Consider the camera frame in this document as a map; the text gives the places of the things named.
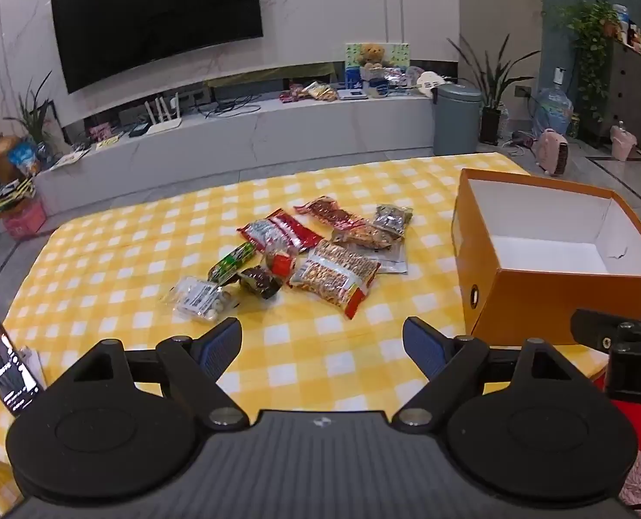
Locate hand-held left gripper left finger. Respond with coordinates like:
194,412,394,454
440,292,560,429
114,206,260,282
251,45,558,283
55,317,251,429

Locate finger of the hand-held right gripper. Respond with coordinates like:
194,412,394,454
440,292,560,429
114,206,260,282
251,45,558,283
570,308,641,352

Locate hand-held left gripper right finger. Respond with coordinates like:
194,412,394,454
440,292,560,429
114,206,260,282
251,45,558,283
392,316,587,429

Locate clear white candy packet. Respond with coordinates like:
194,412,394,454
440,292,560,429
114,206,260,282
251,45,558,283
161,276,240,324

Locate dark plum snack packet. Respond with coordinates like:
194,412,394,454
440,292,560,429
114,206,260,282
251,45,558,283
238,266,285,301

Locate green candy tube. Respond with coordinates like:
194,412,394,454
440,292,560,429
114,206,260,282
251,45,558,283
208,242,257,285

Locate silver foil packet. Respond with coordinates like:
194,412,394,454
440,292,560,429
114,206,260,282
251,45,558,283
364,243,410,276

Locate orange cardboard box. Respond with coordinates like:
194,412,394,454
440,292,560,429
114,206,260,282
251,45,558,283
451,169,641,347

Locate small red snack packet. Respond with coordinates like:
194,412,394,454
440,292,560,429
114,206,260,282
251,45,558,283
266,246,300,280

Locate large peanut packet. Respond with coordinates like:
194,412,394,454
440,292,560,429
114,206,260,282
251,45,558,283
289,240,382,320

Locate clear brown nut packet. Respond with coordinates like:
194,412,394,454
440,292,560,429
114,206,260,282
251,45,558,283
331,221,402,253

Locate red nut snack packet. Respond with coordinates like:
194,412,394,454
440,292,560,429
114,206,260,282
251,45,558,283
237,211,325,260

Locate green seed snack packet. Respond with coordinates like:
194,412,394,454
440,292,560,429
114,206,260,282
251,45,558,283
373,204,414,240

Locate dark red meat snack packet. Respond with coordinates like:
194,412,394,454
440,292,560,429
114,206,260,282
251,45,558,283
294,196,365,234

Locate yellow checked tablecloth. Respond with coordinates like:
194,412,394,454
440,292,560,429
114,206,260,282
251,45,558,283
0,151,609,516

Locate pink heater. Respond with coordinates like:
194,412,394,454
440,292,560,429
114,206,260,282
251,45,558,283
537,128,569,177

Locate white television console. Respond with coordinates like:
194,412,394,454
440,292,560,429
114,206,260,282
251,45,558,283
33,91,441,217

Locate blue water jug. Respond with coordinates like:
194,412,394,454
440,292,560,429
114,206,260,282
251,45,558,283
531,67,575,139

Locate grey trash bin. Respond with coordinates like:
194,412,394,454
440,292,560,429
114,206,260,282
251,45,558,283
432,83,484,157

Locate smartphone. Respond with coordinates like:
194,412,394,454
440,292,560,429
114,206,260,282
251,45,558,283
0,295,46,417

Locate white router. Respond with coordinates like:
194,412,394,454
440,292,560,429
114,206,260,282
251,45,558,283
144,94,184,136

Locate grey cabinet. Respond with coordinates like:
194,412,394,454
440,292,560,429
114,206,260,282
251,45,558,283
574,38,641,150

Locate long-leaf potted plant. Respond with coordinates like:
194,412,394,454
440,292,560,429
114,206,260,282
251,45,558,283
447,32,541,146

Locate pink storage box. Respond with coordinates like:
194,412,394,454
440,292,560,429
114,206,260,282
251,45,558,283
1,197,48,240

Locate white hand fan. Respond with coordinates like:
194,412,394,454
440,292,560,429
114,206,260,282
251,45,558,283
418,71,447,97

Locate yellow chip packet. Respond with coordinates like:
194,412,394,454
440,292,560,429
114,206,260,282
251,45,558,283
301,81,339,103

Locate green ivy plant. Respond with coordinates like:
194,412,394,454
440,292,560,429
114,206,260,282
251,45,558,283
555,0,622,121

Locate orange round vase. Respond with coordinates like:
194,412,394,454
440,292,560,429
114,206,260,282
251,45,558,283
0,135,25,185

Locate green gift box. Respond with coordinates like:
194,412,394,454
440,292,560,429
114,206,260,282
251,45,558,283
345,42,411,69

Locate brown teddy bear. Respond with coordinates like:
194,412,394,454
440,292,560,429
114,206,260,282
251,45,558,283
357,43,389,71

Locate small leafy potted plant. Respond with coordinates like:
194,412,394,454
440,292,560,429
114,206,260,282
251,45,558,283
3,70,57,148

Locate black television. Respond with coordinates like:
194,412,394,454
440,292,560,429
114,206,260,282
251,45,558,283
50,0,264,94

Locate black cables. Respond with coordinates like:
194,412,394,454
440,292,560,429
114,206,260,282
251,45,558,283
200,94,263,118

